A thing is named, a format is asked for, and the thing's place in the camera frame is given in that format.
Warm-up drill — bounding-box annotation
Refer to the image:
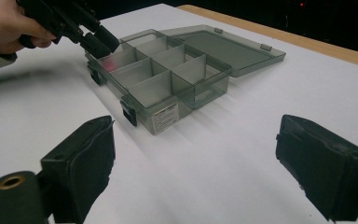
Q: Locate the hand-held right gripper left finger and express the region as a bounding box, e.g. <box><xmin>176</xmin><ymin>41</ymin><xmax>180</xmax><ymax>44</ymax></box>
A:
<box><xmin>40</xmin><ymin>115</ymin><xmax>117</xmax><ymax>224</ymax></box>

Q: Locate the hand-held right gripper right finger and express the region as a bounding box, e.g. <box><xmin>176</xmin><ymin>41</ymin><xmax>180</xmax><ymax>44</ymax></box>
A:
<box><xmin>275</xmin><ymin>114</ymin><xmax>358</xmax><ymax>222</ymax></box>

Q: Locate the smoky clear plastic compartment box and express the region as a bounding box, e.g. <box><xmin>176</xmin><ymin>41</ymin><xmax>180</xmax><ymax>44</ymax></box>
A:
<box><xmin>84</xmin><ymin>24</ymin><xmax>287</xmax><ymax>136</ymax></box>

